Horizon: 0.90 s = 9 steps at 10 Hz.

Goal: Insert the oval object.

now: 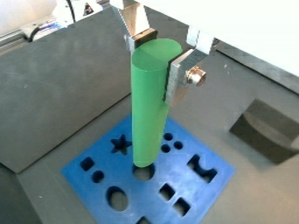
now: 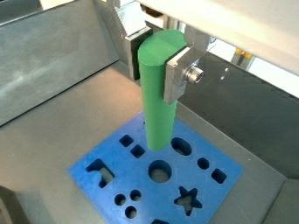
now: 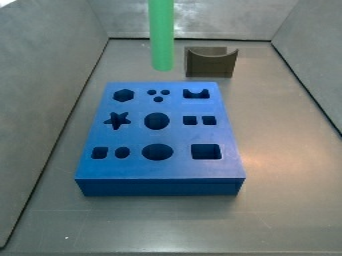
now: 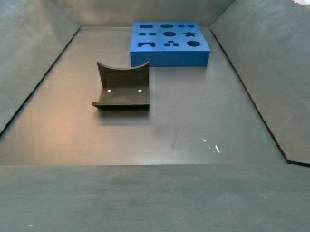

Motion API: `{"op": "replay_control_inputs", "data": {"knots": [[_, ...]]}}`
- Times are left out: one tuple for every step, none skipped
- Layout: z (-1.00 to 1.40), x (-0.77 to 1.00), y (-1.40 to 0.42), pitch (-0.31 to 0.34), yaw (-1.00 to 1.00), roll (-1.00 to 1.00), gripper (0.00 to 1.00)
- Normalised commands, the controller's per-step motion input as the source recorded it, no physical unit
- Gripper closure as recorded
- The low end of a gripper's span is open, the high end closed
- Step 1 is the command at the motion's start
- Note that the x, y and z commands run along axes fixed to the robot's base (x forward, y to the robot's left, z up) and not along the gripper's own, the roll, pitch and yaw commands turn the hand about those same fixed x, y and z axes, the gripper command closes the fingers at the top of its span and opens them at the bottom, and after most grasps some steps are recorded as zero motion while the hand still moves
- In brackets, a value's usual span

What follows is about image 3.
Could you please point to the green oval peg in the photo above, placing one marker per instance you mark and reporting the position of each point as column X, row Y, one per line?
column 160, row 16

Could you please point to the blue shape sorting block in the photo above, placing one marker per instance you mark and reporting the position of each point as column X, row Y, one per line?
column 160, row 141

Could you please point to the dark grey curved holder block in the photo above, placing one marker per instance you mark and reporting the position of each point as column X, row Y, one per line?
column 209, row 61

